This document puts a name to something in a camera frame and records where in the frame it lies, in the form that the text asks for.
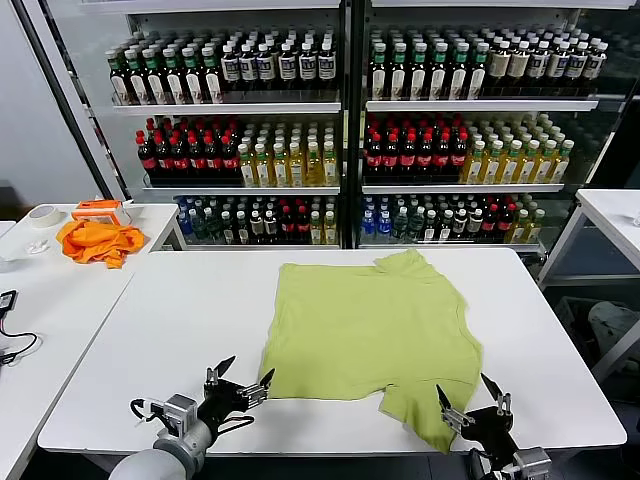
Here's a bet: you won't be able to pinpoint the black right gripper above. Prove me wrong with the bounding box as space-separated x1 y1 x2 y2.
436 372 522 454

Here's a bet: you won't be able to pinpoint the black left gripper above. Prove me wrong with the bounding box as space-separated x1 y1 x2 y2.
197 355 277 434

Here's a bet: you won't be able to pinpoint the light green t-shirt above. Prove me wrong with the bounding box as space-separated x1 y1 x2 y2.
257 248 485 455

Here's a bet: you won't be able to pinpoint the white shelf board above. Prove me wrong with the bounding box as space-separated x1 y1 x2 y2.
365 99 600 113
361 182 567 195
358 241 544 252
142 185 342 197
112 102 343 118
183 242 341 251

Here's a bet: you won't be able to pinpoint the small green-tinted bottle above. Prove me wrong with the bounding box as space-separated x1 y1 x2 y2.
191 208 208 246
392 205 409 244
204 208 222 246
407 205 425 244

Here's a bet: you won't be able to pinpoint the grey cloth bundle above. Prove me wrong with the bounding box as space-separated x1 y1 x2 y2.
587 301 640 374

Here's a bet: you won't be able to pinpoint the small red-capped cola bottle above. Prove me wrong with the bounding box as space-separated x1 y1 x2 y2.
278 204 297 246
496 203 517 242
295 204 312 246
481 204 501 242

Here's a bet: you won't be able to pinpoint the crumpled orange cloth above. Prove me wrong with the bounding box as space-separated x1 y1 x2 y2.
56 219 150 270

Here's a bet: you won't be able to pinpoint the orange and white box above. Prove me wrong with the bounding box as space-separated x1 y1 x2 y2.
71 199 132 229

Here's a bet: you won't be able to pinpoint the white side table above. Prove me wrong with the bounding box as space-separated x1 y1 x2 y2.
537 188 640 384

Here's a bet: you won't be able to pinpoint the beige tape roll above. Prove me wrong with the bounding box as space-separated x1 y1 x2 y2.
28 204 67 229

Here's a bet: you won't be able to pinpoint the glass drink shelf unit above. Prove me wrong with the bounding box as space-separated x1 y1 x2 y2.
351 0 640 257
47 0 353 251

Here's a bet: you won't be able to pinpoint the dark bottle green cap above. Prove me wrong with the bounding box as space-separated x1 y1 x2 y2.
468 42 491 100
141 46 167 105
124 47 149 105
200 45 225 105
369 42 390 100
429 42 450 100
108 48 133 105
410 42 430 100
390 42 410 100
180 46 206 105
161 46 186 105
449 42 471 100

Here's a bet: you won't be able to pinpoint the dark bottle blue label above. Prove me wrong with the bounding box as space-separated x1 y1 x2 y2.
297 42 319 92
525 41 553 90
564 42 591 91
277 42 299 92
545 41 572 90
256 42 278 92
238 42 260 92
220 43 241 92
317 41 337 92
581 42 610 92

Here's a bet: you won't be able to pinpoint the dark bottle beige label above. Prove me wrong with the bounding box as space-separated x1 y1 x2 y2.
488 40 513 90
508 40 532 90

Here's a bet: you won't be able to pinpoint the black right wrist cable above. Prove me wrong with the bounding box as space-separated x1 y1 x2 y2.
467 446 519 480

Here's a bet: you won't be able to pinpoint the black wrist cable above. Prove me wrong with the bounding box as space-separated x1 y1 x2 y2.
467 446 519 480
130 397 257 437

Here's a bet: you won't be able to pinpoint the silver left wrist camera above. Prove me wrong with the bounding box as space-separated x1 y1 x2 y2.
158 393 200 437

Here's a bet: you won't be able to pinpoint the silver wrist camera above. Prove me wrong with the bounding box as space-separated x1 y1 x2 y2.
158 393 200 437
514 446 553 480

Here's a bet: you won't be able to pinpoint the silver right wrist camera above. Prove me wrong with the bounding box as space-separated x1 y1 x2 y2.
514 446 553 480

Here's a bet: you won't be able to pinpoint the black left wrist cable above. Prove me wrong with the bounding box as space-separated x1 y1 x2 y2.
130 397 257 437

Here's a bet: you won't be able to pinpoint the thin black device cable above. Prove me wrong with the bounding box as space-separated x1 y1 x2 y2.
0 308 40 367

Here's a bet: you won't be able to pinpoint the black slanted frame post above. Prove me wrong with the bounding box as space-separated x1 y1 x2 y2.
12 0 127 202

